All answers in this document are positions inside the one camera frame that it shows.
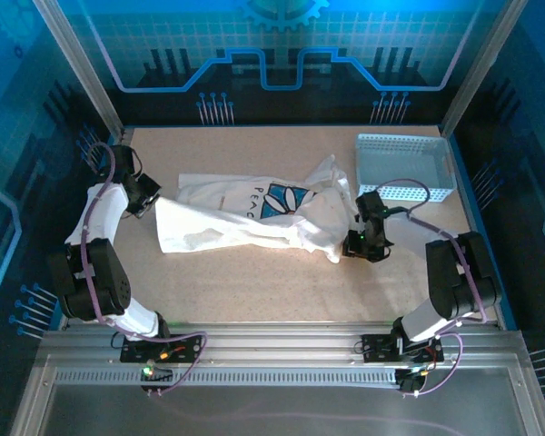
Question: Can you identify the white printed t-shirt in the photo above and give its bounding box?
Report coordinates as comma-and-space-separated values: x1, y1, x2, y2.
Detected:
154, 154, 360, 265

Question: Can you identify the light grey perforated basket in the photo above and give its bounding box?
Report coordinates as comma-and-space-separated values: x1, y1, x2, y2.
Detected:
353, 133, 459, 204

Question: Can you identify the black controller box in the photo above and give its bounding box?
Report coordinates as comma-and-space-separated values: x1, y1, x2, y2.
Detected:
139, 362, 174, 395
395, 366, 431, 397

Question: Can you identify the grey metal panel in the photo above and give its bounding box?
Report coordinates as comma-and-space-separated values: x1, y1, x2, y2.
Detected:
38, 385, 528, 436

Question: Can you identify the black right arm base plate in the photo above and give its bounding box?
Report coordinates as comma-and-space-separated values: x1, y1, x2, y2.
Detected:
361, 333, 445, 363

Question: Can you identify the aluminium mounting rail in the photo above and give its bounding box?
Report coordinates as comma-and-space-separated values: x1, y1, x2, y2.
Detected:
38, 320, 530, 372

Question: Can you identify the aluminium frame post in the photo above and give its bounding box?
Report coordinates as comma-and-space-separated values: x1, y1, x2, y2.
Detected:
30, 0, 127, 137
439, 0, 530, 137

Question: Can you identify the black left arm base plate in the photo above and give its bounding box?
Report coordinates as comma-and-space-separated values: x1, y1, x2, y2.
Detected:
119, 334, 204, 364

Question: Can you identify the slotted grey cable duct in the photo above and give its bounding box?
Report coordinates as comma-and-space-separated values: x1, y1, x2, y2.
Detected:
53, 369, 400, 389

